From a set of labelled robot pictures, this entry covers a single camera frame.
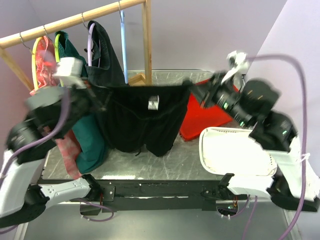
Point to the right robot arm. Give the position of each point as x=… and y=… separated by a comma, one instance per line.
x=294, y=185

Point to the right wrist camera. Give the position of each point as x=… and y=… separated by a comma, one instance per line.
x=238, y=64

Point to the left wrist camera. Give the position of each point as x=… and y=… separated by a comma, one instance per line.
x=69, y=71

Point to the black shorts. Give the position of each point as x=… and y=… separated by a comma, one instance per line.
x=136, y=117

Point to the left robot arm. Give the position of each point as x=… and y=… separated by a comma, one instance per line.
x=52, y=112

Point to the light blue hanger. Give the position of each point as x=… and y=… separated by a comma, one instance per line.
x=123, y=46

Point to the lilac hanger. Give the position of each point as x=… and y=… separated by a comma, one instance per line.
x=90, y=45

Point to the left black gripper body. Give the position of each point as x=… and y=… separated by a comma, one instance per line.
x=82, y=101

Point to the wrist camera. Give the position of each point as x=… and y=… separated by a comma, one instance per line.
x=69, y=71
x=238, y=64

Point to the pink patterned shorts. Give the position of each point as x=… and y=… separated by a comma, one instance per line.
x=45, y=67

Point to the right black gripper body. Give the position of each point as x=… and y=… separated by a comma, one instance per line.
x=213, y=86

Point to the dark green shorts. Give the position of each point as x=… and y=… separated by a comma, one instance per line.
x=106, y=69

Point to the yellow hanger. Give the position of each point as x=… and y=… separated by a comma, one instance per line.
x=33, y=64

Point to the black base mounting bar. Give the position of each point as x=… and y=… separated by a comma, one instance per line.
x=136, y=195

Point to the red plastic tray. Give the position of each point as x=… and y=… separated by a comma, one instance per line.
x=197, y=119

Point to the white perforated laundry basket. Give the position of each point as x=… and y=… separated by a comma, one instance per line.
x=231, y=150

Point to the teal green shorts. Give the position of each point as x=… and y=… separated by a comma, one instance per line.
x=90, y=147

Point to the lime green hanger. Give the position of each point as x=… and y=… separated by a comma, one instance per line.
x=56, y=47

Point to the wooden clothes rack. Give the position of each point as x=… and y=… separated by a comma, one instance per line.
x=34, y=33

